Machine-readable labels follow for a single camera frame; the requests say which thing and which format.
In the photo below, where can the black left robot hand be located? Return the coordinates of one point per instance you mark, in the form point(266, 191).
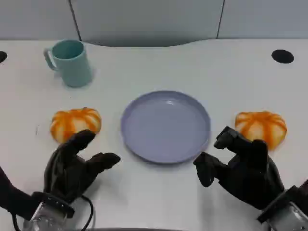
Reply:
point(65, 168)

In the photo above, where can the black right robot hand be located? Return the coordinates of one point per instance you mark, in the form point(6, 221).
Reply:
point(250, 173)

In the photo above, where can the orange white toy bread roll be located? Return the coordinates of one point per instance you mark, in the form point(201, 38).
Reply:
point(72, 120)
point(262, 125)

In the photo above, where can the lilac plate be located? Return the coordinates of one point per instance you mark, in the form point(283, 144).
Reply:
point(166, 127)

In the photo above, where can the pale green mug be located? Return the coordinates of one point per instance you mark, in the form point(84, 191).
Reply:
point(74, 67)

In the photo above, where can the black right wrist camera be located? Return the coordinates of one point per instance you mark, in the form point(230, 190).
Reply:
point(303, 186)

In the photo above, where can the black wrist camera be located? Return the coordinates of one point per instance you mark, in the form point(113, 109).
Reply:
point(12, 195)
point(303, 186)

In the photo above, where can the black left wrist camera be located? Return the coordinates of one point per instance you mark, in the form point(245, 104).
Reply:
point(12, 195)

